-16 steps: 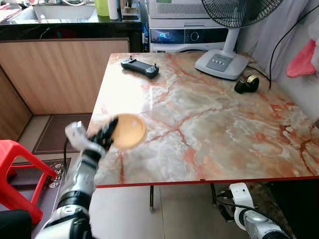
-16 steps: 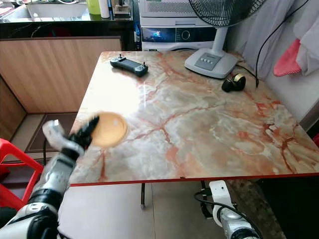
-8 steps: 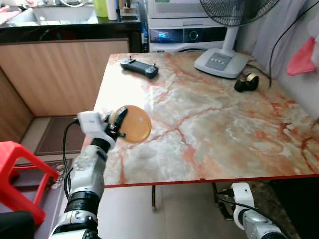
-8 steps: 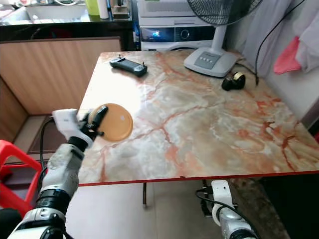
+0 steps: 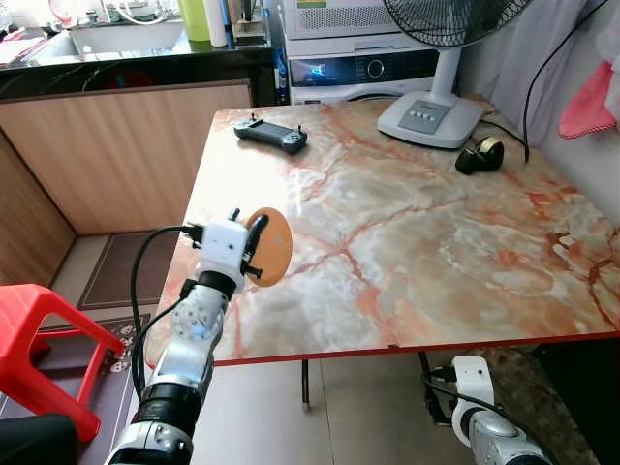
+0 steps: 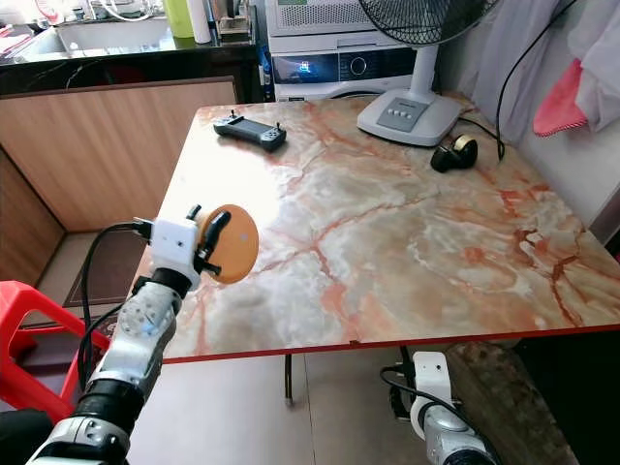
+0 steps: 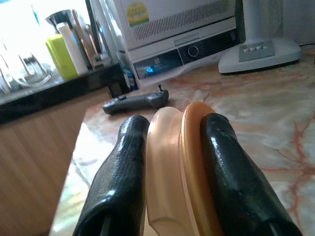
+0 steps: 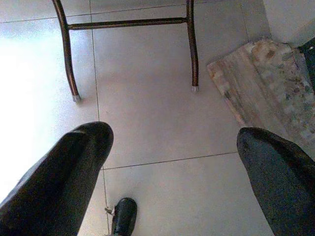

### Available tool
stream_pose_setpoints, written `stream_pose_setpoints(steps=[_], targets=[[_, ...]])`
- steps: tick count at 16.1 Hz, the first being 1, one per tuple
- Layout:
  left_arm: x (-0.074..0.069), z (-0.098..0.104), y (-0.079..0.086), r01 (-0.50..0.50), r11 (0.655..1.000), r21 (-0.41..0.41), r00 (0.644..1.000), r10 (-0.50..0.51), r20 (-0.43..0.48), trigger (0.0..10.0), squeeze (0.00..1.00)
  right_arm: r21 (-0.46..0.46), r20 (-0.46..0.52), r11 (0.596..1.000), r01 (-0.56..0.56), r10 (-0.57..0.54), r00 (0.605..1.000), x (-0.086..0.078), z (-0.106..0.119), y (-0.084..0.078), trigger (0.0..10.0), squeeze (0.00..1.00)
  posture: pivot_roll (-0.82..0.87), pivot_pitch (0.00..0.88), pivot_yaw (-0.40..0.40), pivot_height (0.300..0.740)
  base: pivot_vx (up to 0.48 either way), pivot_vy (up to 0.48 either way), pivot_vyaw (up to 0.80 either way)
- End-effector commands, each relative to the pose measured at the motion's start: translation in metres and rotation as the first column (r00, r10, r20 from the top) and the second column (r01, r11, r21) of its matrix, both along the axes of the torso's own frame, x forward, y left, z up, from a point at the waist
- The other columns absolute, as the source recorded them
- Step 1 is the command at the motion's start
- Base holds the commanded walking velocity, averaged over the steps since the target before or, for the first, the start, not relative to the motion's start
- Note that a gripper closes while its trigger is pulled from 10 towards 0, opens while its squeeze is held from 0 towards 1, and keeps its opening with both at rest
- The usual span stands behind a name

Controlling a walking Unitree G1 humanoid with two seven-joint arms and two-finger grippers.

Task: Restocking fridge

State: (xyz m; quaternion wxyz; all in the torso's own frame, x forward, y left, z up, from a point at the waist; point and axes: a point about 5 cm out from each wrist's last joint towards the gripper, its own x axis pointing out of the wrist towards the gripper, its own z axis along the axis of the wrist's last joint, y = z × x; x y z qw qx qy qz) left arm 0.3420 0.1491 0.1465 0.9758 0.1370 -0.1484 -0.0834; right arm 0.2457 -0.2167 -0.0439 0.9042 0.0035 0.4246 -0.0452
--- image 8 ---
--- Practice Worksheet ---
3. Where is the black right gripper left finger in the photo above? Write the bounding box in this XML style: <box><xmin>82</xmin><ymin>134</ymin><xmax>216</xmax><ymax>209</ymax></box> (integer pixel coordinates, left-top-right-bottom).
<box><xmin>0</xmin><ymin>121</ymin><xmax>115</xmax><ymax>236</ymax></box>

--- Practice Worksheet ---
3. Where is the black door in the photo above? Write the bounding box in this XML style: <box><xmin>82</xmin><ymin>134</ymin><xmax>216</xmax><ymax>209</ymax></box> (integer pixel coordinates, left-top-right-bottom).
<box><xmin>296</xmin><ymin>36</ymin><xmax>315</xmax><ymax>86</ymax></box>

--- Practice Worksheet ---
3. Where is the black right robot foot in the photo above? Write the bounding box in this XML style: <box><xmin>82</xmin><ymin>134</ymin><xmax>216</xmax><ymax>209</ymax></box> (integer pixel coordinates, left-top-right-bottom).
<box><xmin>111</xmin><ymin>197</ymin><xmax>138</xmax><ymax>236</ymax></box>

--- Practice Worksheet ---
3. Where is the marble pattern folding table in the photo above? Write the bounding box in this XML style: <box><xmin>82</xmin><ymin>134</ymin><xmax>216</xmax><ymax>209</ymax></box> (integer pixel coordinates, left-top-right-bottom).
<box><xmin>51</xmin><ymin>0</ymin><xmax>201</xmax><ymax>103</ymax></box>

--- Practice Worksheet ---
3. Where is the patterned beige doormat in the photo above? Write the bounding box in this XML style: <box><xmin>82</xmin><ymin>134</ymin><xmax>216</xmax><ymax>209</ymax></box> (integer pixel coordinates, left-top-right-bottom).
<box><xmin>206</xmin><ymin>38</ymin><xmax>315</xmax><ymax>159</ymax></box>

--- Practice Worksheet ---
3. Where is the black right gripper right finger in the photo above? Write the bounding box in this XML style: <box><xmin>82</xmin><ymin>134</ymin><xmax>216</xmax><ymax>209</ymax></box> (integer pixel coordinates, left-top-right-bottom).
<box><xmin>236</xmin><ymin>126</ymin><xmax>315</xmax><ymax>236</ymax></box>

